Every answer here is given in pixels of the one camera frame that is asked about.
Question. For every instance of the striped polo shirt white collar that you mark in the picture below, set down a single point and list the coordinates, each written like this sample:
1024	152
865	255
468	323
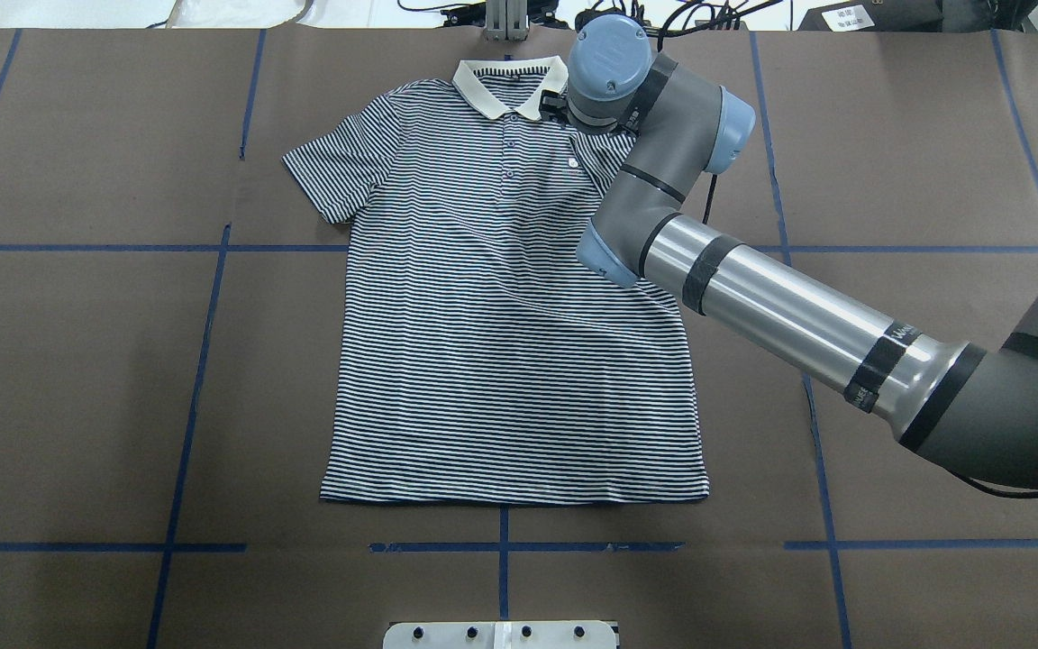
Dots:
481	363

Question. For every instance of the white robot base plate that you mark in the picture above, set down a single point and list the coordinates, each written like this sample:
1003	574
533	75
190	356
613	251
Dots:
572	633

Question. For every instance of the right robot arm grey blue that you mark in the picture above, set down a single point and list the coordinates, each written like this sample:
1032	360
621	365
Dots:
965	409

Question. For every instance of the aluminium frame post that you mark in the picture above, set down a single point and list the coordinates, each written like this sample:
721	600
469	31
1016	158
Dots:
506	20

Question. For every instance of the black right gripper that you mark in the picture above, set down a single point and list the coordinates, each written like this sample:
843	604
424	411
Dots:
557	105

